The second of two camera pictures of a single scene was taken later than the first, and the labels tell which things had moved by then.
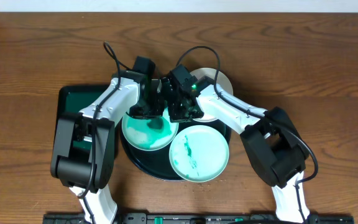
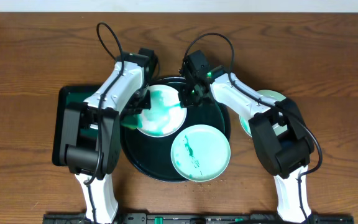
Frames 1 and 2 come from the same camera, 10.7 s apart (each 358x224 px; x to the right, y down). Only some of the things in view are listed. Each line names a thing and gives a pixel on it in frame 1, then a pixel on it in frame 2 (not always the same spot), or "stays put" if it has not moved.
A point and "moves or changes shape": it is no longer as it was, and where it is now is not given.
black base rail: x=186 y=218 stays put
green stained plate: x=150 y=134 moves or changes shape
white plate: x=223 y=81 moves or changes shape
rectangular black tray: x=73 y=98 stays put
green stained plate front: x=199 y=153 stays put
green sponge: x=155 y=124 to x=131 y=121
